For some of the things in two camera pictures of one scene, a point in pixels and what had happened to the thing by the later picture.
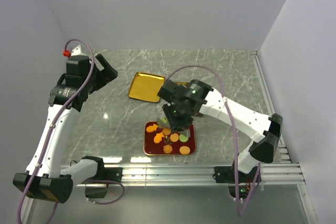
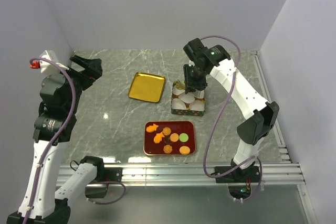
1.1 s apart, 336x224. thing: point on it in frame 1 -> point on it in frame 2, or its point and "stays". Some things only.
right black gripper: x=174 y=122 -> x=189 y=83
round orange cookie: x=174 y=137 stays
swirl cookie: x=166 y=131 stays
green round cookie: x=183 y=138 stays
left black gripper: x=105 y=75 -> x=93 y=70
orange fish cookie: x=158 y=138 stays
